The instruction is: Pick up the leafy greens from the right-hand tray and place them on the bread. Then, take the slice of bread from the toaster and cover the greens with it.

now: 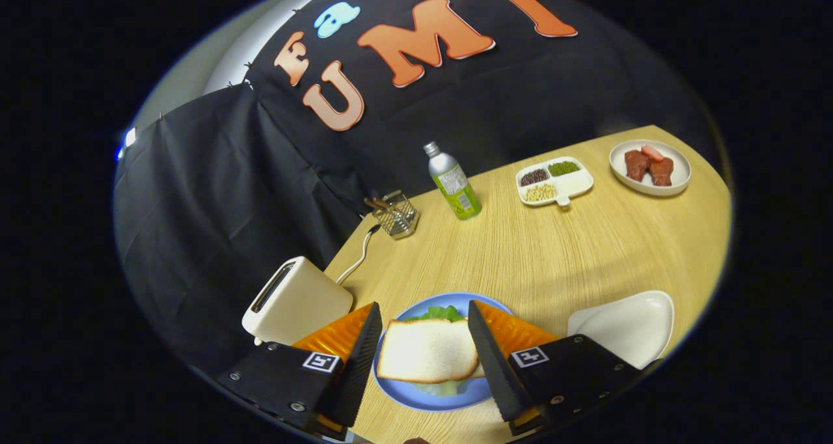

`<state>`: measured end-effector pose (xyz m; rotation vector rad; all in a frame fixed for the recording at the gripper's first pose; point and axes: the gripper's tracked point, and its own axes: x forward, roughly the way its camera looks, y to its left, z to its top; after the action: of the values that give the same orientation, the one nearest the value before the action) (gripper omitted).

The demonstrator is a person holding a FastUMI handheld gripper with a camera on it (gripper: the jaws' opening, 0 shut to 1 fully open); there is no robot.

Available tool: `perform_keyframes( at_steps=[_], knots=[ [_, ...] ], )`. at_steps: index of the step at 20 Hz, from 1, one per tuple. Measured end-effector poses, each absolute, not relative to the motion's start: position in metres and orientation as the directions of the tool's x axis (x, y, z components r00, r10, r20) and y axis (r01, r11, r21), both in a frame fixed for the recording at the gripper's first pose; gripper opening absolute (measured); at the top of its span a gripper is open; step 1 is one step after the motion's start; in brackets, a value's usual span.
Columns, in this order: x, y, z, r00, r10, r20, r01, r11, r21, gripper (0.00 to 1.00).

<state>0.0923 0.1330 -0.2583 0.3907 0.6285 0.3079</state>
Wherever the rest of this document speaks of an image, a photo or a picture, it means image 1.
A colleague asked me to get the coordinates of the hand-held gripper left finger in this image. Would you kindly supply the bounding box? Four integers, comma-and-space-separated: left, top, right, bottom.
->
217, 301, 384, 439

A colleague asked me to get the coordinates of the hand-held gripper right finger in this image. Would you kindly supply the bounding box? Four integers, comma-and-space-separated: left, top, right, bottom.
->
467, 299, 645, 436

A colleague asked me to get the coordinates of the toasted bread slice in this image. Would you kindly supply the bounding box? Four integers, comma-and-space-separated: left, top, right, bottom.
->
377, 318, 480, 384

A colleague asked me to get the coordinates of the green lettuce leaf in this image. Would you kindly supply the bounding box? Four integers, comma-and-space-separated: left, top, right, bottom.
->
407, 305, 485, 397

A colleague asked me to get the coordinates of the blue round plate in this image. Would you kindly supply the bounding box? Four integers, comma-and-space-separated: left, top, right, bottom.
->
372, 292, 515, 412

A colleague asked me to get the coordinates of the white toaster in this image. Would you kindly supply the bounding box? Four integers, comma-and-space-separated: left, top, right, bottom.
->
241, 256, 354, 346

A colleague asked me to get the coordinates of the white curved plate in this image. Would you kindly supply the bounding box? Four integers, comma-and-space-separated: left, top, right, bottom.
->
567, 290, 676, 370

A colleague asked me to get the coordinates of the green label metal bottle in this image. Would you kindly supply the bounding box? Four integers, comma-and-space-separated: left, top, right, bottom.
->
423, 141, 483, 221

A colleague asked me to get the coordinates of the white divided dish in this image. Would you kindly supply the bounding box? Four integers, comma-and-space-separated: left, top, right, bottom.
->
515, 156, 595, 208

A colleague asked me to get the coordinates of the black backdrop cloth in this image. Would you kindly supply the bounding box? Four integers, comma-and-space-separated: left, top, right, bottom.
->
114, 0, 723, 373

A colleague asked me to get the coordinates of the white oval plate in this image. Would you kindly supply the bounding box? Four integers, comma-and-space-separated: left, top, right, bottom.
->
609, 139, 692, 197

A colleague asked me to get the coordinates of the white toaster cable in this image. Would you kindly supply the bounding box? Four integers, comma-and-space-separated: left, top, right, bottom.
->
335, 225, 381, 285

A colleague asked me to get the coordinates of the metal wire basket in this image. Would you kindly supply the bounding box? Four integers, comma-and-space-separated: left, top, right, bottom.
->
372, 190, 419, 240

